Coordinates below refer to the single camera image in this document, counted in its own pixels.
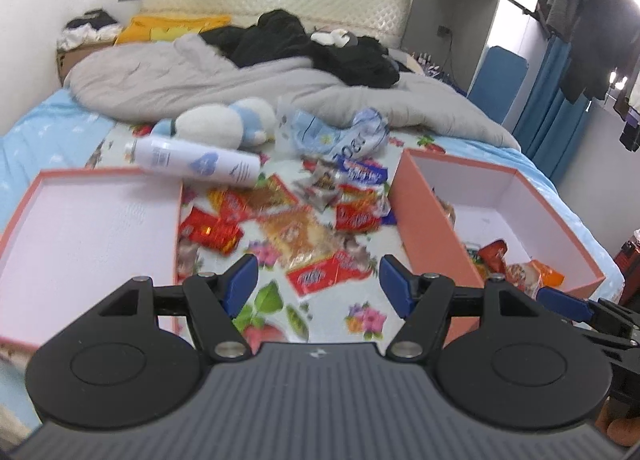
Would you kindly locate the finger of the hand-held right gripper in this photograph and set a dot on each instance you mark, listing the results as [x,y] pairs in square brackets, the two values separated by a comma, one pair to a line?
[565,304]
[615,342]

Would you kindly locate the grey duvet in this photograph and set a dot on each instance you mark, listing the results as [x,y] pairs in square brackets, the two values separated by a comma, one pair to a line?
[165,79]

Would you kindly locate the white blue plush toy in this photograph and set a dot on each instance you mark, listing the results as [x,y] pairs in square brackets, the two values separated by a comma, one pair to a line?
[210,122]

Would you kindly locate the hanging dark clothes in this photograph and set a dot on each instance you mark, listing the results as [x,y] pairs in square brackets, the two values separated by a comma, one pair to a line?
[600,29]

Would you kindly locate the black jacket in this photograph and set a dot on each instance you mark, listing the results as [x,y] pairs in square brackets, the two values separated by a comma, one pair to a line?
[280,37]

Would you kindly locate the white spray bottle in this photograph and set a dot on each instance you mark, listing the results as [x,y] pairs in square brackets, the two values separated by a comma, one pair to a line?
[190,159]

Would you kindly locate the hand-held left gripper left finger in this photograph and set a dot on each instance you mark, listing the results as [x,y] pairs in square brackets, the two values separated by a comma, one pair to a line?
[240,285]

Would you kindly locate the brown cardboard box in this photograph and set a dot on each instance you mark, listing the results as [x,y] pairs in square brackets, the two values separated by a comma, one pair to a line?
[75,59]

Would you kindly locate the blue curtain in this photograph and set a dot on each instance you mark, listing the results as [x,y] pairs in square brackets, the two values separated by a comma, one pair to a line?
[545,119]

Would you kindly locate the orange box lid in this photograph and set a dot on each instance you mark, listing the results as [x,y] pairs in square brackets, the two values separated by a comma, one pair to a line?
[90,240]

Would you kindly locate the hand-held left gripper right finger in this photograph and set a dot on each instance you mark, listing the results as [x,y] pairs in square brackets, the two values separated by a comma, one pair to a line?
[397,285]

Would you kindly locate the black white clothes heap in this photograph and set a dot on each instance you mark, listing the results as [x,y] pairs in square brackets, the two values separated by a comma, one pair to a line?
[90,27]

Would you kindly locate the dark red snack packet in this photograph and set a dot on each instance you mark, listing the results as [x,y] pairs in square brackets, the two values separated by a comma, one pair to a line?
[492,255]

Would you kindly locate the grey wardrobe cabinet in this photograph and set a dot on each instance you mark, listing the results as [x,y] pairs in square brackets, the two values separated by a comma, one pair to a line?
[430,4]

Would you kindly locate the person's right hand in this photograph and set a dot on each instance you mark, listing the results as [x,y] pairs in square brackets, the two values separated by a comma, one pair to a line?
[625,432]

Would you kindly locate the black wall socket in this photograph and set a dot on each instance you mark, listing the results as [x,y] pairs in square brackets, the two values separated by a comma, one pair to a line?
[443,31]

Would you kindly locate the orange clear snack packet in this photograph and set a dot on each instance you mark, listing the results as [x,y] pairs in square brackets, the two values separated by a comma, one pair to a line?
[537,272]

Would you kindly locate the orange cardboard box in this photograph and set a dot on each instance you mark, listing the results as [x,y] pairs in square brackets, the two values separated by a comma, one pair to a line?
[435,230]

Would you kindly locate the red case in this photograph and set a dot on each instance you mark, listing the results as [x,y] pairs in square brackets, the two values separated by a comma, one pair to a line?
[631,260]

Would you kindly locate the blue chair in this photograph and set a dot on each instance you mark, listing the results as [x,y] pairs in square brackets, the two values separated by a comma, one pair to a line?
[495,84]

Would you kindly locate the crumpled white blue bag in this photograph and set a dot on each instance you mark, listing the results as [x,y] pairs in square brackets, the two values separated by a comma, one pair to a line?
[365,132]

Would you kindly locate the pile of snack packets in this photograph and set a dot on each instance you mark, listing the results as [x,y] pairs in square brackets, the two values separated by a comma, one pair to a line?
[300,235]

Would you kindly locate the yellow pillow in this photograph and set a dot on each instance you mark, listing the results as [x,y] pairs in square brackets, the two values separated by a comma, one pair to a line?
[160,27]

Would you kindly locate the row of small cosmetic bottles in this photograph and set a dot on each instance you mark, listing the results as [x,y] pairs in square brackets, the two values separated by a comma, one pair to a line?
[426,61]

